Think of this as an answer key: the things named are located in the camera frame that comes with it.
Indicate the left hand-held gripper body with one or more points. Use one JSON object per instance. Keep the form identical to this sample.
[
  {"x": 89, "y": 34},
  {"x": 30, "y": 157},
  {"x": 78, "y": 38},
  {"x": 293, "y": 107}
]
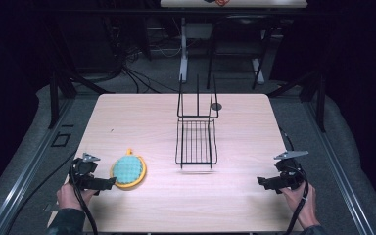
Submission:
[{"x": 84, "y": 169}]

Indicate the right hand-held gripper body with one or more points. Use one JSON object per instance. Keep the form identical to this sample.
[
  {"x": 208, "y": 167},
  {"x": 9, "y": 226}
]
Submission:
[{"x": 290, "y": 172}]

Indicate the teal and yellow pot holder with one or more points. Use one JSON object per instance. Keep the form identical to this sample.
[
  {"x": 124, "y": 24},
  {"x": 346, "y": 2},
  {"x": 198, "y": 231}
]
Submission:
[{"x": 128, "y": 169}]

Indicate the person's left hand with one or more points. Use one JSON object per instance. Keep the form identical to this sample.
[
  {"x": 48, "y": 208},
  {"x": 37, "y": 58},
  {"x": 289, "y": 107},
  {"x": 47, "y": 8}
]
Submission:
[{"x": 68, "y": 196}]

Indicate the person's right hand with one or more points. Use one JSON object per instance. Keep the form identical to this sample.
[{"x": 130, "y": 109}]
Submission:
[{"x": 302, "y": 205}]

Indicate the black metal stand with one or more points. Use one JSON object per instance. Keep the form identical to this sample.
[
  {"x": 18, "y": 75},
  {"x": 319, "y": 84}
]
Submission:
[
  {"x": 58, "y": 94},
  {"x": 310, "y": 94}
]

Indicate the grey table grommet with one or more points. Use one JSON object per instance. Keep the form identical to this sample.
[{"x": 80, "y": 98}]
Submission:
[{"x": 216, "y": 106}]

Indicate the black chair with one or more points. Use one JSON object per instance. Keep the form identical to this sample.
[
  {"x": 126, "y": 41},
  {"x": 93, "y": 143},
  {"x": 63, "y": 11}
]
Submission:
[{"x": 238, "y": 36}]

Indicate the white background desk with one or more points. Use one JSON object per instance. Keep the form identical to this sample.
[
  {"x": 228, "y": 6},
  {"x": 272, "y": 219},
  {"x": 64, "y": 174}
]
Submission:
[{"x": 183, "y": 49}]

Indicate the aluminium floor rail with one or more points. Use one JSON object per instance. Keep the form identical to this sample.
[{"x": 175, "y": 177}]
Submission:
[
  {"x": 339, "y": 169},
  {"x": 23, "y": 176}
]

